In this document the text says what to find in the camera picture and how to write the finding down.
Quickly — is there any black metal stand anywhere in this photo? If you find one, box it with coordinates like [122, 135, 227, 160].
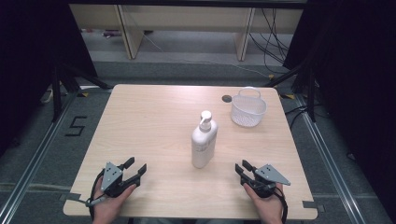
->
[264, 59, 318, 123]
[50, 61, 114, 123]

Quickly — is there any person's left hand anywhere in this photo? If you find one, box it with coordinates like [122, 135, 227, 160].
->
[92, 178, 138, 224]

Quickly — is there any bundle of black cables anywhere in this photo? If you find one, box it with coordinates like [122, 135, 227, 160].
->
[247, 7, 294, 75]

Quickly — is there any white plastic basket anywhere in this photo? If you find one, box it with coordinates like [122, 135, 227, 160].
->
[230, 86, 268, 128]

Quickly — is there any black cable with silver plug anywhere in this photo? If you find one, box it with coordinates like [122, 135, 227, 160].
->
[85, 169, 106, 222]

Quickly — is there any person's right hand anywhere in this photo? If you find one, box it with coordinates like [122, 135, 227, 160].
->
[243, 182, 285, 224]

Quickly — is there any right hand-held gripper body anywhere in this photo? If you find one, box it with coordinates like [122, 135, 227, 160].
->
[248, 163, 291, 199]

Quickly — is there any black floor cable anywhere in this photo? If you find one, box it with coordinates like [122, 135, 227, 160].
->
[284, 105, 310, 129]

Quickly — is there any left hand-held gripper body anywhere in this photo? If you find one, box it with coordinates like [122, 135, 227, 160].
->
[100, 161, 129, 199]

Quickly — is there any aluminium floor rail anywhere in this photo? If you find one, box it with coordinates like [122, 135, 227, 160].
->
[0, 91, 79, 224]
[294, 94, 369, 224]

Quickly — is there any dark curtain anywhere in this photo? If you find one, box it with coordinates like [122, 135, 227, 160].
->
[282, 0, 396, 217]
[0, 0, 98, 157]

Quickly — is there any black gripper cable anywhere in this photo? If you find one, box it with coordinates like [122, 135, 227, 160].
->
[274, 186, 290, 224]

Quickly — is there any white pump bottle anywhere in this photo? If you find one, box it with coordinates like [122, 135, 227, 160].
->
[191, 110, 219, 169]

